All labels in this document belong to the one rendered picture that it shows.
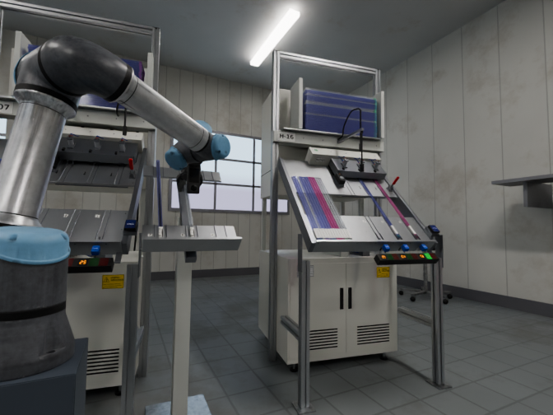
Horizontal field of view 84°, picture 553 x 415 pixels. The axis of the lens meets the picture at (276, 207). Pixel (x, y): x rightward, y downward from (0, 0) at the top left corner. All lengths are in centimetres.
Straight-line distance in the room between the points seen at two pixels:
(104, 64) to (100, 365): 132
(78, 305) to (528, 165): 384
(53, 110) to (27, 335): 46
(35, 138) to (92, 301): 99
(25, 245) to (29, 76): 38
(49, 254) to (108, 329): 106
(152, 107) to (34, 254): 41
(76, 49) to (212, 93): 469
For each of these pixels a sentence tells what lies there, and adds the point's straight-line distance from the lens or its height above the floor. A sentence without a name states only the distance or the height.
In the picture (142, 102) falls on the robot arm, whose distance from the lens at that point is 82.
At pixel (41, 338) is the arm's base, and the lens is 67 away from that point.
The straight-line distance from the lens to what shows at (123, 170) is 168.
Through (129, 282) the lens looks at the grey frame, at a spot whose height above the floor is 58.
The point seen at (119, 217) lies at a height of 82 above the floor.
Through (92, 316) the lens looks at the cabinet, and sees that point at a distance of 168.
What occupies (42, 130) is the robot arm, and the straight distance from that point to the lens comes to 83.
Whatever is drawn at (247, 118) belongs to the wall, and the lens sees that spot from 547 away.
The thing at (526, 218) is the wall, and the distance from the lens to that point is 390.
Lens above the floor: 79
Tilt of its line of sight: 4 degrees up
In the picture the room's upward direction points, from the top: 1 degrees clockwise
